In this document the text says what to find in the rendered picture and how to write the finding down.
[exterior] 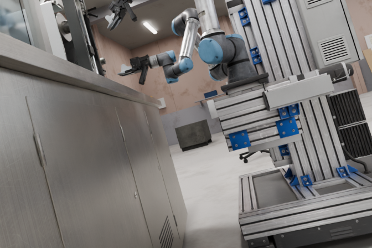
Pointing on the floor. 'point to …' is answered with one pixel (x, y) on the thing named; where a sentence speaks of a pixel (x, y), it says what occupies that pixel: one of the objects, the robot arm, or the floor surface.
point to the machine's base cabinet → (83, 169)
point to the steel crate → (194, 135)
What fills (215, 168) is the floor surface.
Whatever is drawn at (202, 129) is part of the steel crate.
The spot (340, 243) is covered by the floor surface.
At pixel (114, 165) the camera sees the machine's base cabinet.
